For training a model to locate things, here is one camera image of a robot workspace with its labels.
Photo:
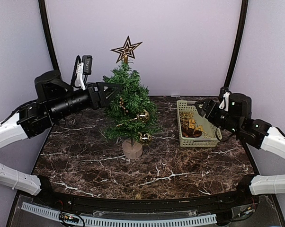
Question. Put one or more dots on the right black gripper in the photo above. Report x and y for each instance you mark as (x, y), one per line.
(210, 113)

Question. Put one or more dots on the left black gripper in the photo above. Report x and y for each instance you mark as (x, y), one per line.
(100, 100)

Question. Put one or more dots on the green plastic basket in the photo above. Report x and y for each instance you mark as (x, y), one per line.
(204, 135)

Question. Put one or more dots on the small green christmas tree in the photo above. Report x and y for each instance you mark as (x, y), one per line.
(136, 99)

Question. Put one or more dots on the gold star tree topper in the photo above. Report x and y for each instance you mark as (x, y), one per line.
(127, 49)

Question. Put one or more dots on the gold black bauble ornament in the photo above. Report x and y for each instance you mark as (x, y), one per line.
(145, 138)

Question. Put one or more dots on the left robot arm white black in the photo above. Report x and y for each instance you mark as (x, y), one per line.
(25, 122)

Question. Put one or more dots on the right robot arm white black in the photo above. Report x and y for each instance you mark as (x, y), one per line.
(261, 135)

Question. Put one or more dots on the round wooden tree base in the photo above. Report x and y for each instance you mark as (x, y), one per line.
(132, 150)

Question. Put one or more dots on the gold berry sprig ornament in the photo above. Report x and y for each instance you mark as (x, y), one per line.
(121, 104)

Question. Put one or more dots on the gold gift box ornament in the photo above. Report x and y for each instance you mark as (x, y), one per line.
(191, 123)

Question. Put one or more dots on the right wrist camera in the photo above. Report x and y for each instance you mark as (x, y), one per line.
(224, 98)

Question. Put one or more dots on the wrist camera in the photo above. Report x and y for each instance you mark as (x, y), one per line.
(224, 98)
(82, 69)

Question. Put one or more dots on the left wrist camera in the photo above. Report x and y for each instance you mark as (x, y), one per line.
(82, 69)

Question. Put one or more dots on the black front rail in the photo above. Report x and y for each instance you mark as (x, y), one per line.
(212, 203)

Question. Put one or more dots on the right black frame post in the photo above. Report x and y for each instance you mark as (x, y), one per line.
(237, 42)

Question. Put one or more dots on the black frame post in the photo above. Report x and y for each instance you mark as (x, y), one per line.
(237, 42)
(47, 34)

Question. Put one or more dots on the left black frame post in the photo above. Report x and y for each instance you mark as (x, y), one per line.
(47, 34)

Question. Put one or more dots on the white slotted cable duct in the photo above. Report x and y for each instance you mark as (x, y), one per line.
(107, 219)

